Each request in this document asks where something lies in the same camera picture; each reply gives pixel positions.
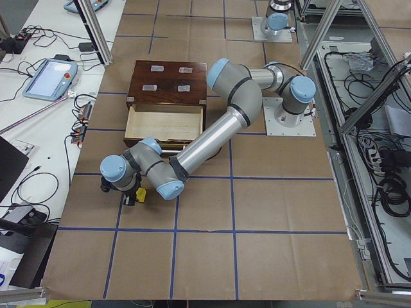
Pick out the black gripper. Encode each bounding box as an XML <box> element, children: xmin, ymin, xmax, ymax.
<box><xmin>100</xmin><ymin>170</ymin><xmax>142</xmax><ymax>206</ymax></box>

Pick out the yellow block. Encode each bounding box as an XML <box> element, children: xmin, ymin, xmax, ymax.
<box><xmin>137</xmin><ymin>187</ymin><xmax>146</xmax><ymax>203</ymax></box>

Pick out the light wooden drawer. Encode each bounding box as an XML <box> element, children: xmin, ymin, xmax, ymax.
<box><xmin>123</xmin><ymin>103</ymin><xmax>206</xmax><ymax>151</ymax></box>

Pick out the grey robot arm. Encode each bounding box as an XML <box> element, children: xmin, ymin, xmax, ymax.
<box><xmin>261</xmin><ymin>0</ymin><xmax>292</xmax><ymax>36</ymax></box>
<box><xmin>100</xmin><ymin>58</ymin><xmax>317</xmax><ymax>205</ymax></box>

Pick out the dark wooden drawer cabinet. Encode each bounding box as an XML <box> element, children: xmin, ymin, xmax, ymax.
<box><xmin>126</xmin><ymin>60</ymin><xmax>207</xmax><ymax>106</ymax></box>

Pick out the black laptop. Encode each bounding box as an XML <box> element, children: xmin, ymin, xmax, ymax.
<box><xmin>0</xmin><ymin>137</ymin><xmax>29</xmax><ymax>201</ymax></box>

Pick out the blue teach pendant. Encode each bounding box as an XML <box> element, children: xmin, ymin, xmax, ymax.
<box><xmin>63</xmin><ymin>0</ymin><xmax>112</xmax><ymax>15</ymax></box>
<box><xmin>22</xmin><ymin>59</ymin><xmax>78</xmax><ymax>101</ymax></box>

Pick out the small black power brick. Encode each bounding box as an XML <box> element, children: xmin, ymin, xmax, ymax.
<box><xmin>78</xmin><ymin>42</ymin><xmax>94</xmax><ymax>52</ymax></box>

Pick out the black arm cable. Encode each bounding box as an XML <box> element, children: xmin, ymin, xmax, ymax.
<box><xmin>198</xmin><ymin>144</ymin><xmax>227</xmax><ymax>161</ymax></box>

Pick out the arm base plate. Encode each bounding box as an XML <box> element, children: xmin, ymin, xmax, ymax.
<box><xmin>251</xmin><ymin>17</ymin><xmax>292</xmax><ymax>44</ymax></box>
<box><xmin>263</xmin><ymin>97</ymin><xmax>317</xmax><ymax>137</ymax></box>

